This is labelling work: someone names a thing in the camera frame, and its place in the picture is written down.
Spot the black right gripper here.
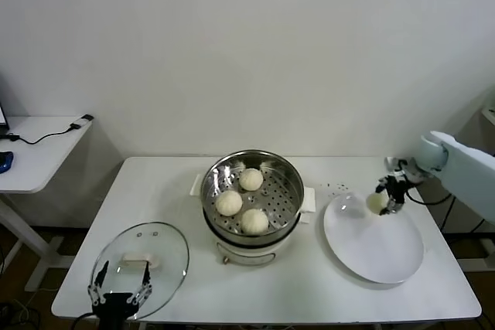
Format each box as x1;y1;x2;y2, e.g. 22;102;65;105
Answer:
374;175;409;217

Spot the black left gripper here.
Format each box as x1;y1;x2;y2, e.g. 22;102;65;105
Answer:
87;260;154;330

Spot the white steamed baozi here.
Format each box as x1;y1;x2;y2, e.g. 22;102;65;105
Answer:
365;192;387;216
240;208;270;236
215;189;244;216
239;167;265;192

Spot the round glass pot lid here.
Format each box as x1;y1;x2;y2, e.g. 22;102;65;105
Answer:
92;221;190;321

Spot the perforated steel steamer basket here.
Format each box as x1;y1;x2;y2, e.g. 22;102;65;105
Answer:
200;148;306;248

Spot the white round plate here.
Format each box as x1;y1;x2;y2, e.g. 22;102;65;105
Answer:
323;190;425;284

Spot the white electric cooking pot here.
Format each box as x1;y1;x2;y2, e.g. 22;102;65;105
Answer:
189;173;317;267

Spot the white shelf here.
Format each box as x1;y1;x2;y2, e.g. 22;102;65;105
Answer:
479;105;495;141

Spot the white side table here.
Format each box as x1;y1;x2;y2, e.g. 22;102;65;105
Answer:
0;115;96;292

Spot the grey adapter box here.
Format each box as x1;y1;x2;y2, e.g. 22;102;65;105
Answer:
69;114;95;130

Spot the blue computer mouse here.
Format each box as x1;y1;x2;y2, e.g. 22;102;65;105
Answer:
0;151;15;174

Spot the black laptop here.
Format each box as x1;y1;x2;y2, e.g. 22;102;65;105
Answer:
0;97;11;134

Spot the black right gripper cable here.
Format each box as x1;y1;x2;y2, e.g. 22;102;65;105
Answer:
404;179;456;206

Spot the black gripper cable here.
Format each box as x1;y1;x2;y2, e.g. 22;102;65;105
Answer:
75;312;98;330
404;179;456;206

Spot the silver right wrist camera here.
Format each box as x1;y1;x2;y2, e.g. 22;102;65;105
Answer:
384;155;404;172

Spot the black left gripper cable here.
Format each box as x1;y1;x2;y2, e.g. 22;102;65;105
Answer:
75;312;98;330

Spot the black power adapter cable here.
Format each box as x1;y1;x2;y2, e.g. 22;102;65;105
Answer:
440;198;486;233

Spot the cable bundle on floor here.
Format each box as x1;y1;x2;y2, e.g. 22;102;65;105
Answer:
0;298;39;330

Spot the black cable on side table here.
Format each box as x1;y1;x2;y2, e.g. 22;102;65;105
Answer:
0;123;84;145

